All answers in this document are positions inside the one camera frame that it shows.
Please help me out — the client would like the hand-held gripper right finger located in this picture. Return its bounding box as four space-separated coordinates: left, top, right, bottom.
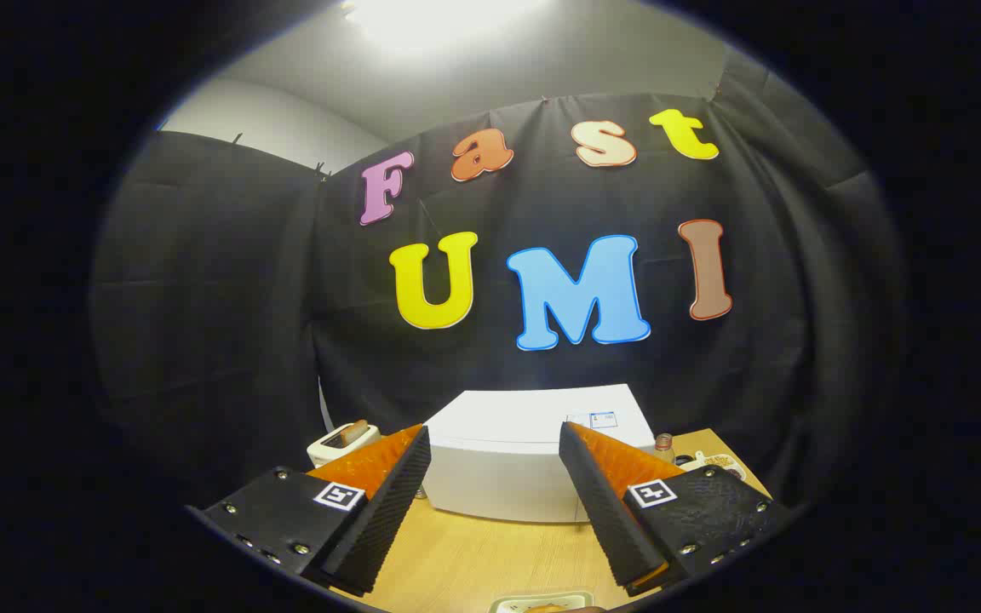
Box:
559 421 798 595

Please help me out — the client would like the white dotted plate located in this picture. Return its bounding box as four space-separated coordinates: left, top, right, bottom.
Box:
490 591 595 613

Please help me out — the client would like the white toaster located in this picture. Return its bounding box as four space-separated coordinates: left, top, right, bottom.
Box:
307 421 382 469

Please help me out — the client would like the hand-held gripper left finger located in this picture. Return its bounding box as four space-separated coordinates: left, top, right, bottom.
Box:
186 423 433 597

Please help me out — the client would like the white microwave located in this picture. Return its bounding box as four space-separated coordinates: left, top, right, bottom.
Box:
421 383 657 524

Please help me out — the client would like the brown toast slice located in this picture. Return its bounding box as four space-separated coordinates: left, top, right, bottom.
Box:
323 419 370 448

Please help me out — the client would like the white divided bean dish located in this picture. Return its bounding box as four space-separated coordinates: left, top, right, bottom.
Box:
678 450 749 482

